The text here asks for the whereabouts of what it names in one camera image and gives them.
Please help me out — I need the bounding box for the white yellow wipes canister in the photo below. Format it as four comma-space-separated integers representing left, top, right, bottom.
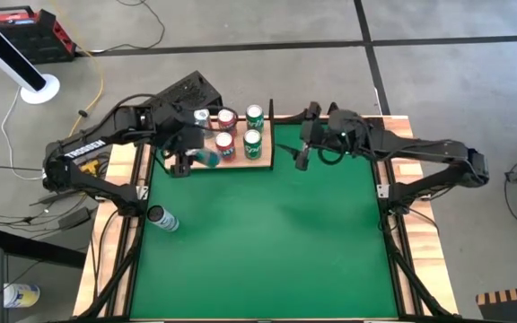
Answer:
3, 282, 41, 310

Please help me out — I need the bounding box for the black perforated computer case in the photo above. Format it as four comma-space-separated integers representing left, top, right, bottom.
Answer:
141, 70, 225, 116

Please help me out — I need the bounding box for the black floor cable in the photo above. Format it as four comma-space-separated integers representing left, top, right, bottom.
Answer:
76, 0, 166, 56

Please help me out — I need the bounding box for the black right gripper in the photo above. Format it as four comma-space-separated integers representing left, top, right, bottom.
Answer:
276, 101, 372, 172

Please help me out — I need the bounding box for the wooden tray board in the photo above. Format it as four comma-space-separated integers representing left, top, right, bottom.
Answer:
149, 98, 277, 174

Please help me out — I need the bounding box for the black orange striped box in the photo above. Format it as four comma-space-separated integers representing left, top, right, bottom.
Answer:
476, 284, 517, 323

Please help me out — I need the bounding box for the black aluminium table frame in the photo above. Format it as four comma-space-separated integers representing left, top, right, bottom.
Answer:
76, 101, 461, 323

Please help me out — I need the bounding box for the white cable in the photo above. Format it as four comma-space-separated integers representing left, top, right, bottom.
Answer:
0, 87, 48, 182

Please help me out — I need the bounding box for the yellow cable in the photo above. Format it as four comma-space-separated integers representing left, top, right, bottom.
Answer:
49, 0, 106, 135

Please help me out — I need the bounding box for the green Sprite soda can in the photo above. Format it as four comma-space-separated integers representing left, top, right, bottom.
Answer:
245, 103, 266, 135
242, 128, 264, 161

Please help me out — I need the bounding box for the red black toolbox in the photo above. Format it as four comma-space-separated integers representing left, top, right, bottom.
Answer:
0, 4, 78, 65

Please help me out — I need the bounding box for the white black standing tower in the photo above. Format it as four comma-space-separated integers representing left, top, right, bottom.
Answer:
0, 4, 61, 105

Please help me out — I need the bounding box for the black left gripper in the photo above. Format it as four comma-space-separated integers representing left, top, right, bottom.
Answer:
153, 105, 204, 179

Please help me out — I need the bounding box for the red soda can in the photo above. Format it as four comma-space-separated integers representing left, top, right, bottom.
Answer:
215, 131, 237, 163
216, 108, 238, 137

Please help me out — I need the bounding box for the green table mat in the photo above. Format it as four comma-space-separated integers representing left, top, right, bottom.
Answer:
128, 123, 399, 320

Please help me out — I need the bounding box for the blue silver Red Bull can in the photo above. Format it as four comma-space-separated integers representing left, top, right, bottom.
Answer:
193, 108, 214, 135
193, 149, 222, 169

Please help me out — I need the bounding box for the white slim can black lid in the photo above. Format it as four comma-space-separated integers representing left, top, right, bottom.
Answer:
146, 204, 180, 233

